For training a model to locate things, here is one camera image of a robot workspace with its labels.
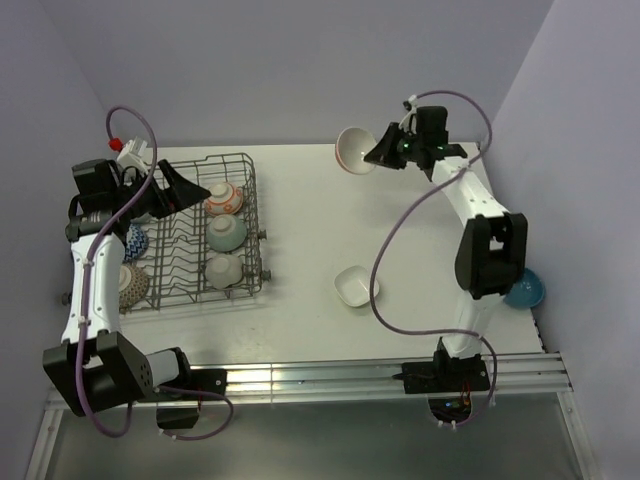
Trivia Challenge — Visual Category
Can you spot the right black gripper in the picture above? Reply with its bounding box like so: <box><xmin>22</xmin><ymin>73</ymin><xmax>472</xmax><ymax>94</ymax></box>
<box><xmin>364</xmin><ymin>122</ymin><xmax>424</xmax><ymax>170</ymax></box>

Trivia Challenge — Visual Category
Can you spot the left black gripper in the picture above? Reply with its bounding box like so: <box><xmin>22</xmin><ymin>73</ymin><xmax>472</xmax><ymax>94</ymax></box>
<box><xmin>112</xmin><ymin>159</ymin><xmax>210</xmax><ymax>220</ymax></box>

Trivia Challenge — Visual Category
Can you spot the white bowl orange outside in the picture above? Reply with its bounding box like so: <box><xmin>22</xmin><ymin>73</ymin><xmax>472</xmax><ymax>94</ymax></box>
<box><xmin>334</xmin><ymin>127</ymin><xmax>377</xmax><ymax>175</ymax></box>

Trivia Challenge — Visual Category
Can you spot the orange floral pattern bowl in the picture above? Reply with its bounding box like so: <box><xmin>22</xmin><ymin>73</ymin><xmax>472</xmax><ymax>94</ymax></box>
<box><xmin>203</xmin><ymin>181</ymin><xmax>244</xmax><ymax>216</ymax></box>

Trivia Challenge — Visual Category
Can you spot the pale teal bowl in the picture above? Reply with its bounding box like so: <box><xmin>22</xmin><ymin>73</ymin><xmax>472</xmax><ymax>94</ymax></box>
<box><xmin>206</xmin><ymin>214</ymin><xmax>248</xmax><ymax>253</ymax></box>

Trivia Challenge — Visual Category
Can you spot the small flower shaped dish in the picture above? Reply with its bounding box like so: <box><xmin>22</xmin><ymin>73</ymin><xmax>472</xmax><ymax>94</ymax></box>
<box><xmin>205</xmin><ymin>254</ymin><xmax>243</xmax><ymax>290</ymax></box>

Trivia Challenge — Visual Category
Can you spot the brown geometric pattern bowl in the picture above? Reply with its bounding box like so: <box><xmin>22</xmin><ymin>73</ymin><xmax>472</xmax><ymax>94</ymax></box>
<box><xmin>119</xmin><ymin>264</ymin><xmax>150</xmax><ymax>310</ymax></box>

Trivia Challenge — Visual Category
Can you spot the white square bowl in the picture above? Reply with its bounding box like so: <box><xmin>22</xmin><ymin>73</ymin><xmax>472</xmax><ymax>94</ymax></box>
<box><xmin>334</xmin><ymin>265</ymin><xmax>380</xmax><ymax>308</ymax></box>

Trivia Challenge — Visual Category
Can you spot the blue glazed bowl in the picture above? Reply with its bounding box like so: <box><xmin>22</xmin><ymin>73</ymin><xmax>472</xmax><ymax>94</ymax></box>
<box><xmin>504</xmin><ymin>268</ymin><xmax>546</xmax><ymax>309</ymax></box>

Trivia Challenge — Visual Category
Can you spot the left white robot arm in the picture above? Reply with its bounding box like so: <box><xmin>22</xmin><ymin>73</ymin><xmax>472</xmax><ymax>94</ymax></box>
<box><xmin>43</xmin><ymin>159</ymin><xmax>210</xmax><ymax>417</ymax></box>

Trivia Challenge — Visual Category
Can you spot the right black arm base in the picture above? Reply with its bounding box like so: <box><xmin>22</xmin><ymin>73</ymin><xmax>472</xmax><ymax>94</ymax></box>
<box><xmin>393</xmin><ymin>349</ymin><xmax>490</xmax><ymax>394</ymax></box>

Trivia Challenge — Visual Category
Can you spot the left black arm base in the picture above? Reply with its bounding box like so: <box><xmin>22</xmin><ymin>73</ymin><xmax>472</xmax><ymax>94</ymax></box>
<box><xmin>140</xmin><ymin>368</ymin><xmax>230</xmax><ymax>436</ymax></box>

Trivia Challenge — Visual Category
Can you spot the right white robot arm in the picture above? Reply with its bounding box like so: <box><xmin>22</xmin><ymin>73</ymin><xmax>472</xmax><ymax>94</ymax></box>
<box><xmin>363</xmin><ymin>106</ymin><xmax>528</xmax><ymax>390</ymax></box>

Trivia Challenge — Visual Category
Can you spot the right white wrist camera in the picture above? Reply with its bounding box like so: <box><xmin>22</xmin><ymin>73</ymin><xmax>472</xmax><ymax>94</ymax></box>
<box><xmin>399</xmin><ymin>95</ymin><xmax>419</xmax><ymax>132</ymax></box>

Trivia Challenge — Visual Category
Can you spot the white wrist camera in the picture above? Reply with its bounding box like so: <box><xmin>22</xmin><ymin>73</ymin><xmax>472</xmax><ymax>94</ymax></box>
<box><xmin>108</xmin><ymin>137</ymin><xmax>148</xmax><ymax>173</ymax></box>
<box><xmin>399</xmin><ymin>95</ymin><xmax>419</xmax><ymax>132</ymax></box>

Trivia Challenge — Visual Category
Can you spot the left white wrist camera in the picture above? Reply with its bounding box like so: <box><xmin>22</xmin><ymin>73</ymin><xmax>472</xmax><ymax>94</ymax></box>
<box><xmin>108</xmin><ymin>137</ymin><xmax>148</xmax><ymax>173</ymax></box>

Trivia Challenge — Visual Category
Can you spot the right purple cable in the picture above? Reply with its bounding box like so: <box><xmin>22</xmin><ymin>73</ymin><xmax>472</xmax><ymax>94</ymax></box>
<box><xmin>368</xmin><ymin>89</ymin><xmax>497</xmax><ymax>430</ymax></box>

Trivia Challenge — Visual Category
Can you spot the grey wire dish rack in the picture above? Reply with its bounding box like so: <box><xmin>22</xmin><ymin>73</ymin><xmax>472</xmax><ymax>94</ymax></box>
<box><xmin>120</xmin><ymin>153</ymin><xmax>272</xmax><ymax>313</ymax></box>

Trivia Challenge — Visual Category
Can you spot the aluminium mounting rail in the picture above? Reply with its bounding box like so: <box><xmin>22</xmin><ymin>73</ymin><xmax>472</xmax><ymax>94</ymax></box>
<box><xmin>44</xmin><ymin>352</ymin><xmax>574</xmax><ymax>411</ymax></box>

